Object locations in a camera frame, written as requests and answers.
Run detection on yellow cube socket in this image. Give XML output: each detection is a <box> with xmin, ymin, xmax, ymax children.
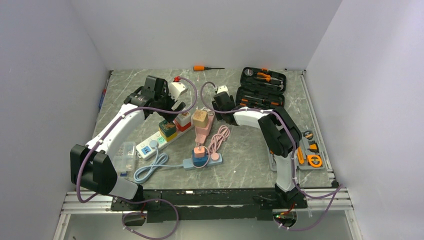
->
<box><xmin>159</xmin><ymin>131</ymin><xmax>179</xmax><ymax>143</ymax></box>

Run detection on yellow tape measure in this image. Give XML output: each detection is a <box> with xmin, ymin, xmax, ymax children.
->
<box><xmin>306</xmin><ymin>154</ymin><xmax>323</xmax><ymax>168</ymax></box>

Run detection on green cube socket lion print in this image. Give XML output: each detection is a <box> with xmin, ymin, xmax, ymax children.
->
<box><xmin>158</xmin><ymin>120</ymin><xmax>177</xmax><ymax>138</ymax></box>

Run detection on orange handled screwdriver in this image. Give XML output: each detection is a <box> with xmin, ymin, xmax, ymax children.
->
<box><xmin>192</xmin><ymin>65</ymin><xmax>224</xmax><ymax>72</ymax></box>

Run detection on thin pink charging cable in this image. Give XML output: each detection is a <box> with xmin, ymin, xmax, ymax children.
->
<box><xmin>193</xmin><ymin>140</ymin><xmax>213</xmax><ymax>169</ymax></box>

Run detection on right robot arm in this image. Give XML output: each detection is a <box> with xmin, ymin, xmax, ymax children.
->
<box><xmin>212</xmin><ymin>91</ymin><xmax>302</xmax><ymax>208</ymax></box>

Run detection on black tool case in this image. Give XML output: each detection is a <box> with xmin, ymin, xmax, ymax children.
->
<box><xmin>235</xmin><ymin>67</ymin><xmax>287</xmax><ymax>110</ymax></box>

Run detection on white cube socket tiger print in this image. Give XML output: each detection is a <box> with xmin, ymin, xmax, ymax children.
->
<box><xmin>175</xmin><ymin>111</ymin><xmax>191</xmax><ymax>126</ymax></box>

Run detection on pink round plug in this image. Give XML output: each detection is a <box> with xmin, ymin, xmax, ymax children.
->
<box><xmin>209</xmin><ymin>152</ymin><xmax>220</xmax><ymax>161</ymax></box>

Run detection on light blue power strip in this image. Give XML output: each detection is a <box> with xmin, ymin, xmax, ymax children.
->
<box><xmin>182</xmin><ymin>153</ymin><xmax>223</xmax><ymax>170</ymax></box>

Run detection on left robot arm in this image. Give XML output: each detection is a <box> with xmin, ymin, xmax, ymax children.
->
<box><xmin>70</xmin><ymin>75</ymin><xmax>190</xmax><ymax>210</ymax></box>

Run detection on light blue round plug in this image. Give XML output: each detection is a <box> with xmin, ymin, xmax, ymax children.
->
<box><xmin>149</xmin><ymin>140</ymin><xmax>159</xmax><ymax>149</ymax></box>

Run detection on pink power strip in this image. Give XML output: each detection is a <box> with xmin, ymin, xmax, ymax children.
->
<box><xmin>194</xmin><ymin>110</ymin><xmax>215</xmax><ymax>145</ymax></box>

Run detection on clear plastic screw box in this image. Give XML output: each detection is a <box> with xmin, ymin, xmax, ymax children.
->
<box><xmin>111</xmin><ymin>141</ymin><xmax>137</xmax><ymax>177</ymax></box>

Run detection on red blue pen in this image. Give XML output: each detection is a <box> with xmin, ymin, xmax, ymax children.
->
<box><xmin>98</xmin><ymin>87</ymin><xmax>107</xmax><ymax>110</ymax></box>

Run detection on orange pliers in case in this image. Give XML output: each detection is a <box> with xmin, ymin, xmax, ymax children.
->
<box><xmin>255</xmin><ymin>71</ymin><xmax>282</xmax><ymax>82</ymax></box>

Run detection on white power strip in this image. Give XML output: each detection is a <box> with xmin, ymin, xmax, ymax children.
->
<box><xmin>135</xmin><ymin>124</ymin><xmax>194</xmax><ymax>160</ymax></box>

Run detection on grey tool tray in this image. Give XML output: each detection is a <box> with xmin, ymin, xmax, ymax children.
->
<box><xmin>267</xmin><ymin>129</ymin><xmax>327</xmax><ymax>172</ymax></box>

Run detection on red cube socket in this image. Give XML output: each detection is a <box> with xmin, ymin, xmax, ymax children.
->
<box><xmin>173</xmin><ymin>120</ymin><xmax>192</xmax><ymax>133</ymax></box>

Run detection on light blue power cable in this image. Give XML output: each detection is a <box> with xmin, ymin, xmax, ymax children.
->
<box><xmin>133</xmin><ymin>147</ymin><xmax>185</xmax><ymax>185</ymax></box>

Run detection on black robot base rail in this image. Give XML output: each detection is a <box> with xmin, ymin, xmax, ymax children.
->
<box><xmin>110</xmin><ymin>187</ymin><xmax>308</xmax><ymax>223</ymax></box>

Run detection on salmon usb charger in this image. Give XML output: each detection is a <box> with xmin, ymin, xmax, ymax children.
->
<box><xmin>193</xmin><ymin>146</ymin><xmax>206</xmax><ymax>158</ymax></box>

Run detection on coiled pink power cable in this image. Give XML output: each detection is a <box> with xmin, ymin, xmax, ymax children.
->
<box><xmin>206</xmin><ymin>124</ymin><xmax>231</xmax><ymax>157</ymax></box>

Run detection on beige cube socket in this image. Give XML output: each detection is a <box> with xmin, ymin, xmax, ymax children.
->
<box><xmin>192</xmin><ymin>109</ymin><xmax>209</xmax><ymax>128</ymax></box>

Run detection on dark blue cube socket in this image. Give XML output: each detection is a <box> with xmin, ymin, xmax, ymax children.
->
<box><xmin>191</xmin><ymin>146</ymin><xmax>210</xmax><ymax>168</ymax></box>

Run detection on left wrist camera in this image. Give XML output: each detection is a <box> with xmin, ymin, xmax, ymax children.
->
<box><xmin>168</xmin><ymin>76</ymin><xmax>188</xmax><ymax>101</ymax></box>

